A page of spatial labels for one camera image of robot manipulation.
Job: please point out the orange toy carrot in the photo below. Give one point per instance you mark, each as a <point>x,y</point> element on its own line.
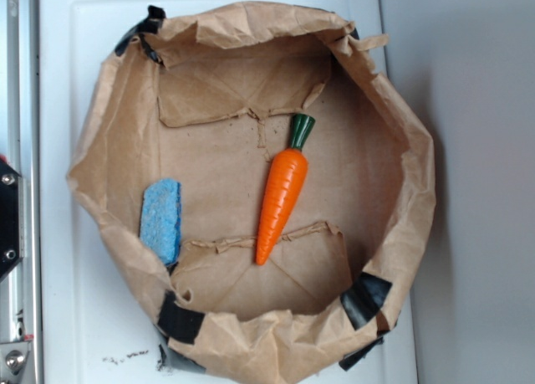
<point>285,181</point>

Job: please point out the brown paper bag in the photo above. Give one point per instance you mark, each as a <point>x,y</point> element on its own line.
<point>208,101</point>

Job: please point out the blue sponge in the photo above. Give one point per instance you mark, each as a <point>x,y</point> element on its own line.
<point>160,221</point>

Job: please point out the black metal bracket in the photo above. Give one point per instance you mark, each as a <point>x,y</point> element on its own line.
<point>9,219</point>

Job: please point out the aluminium frame rail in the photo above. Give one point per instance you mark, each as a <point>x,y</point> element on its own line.
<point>21,306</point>

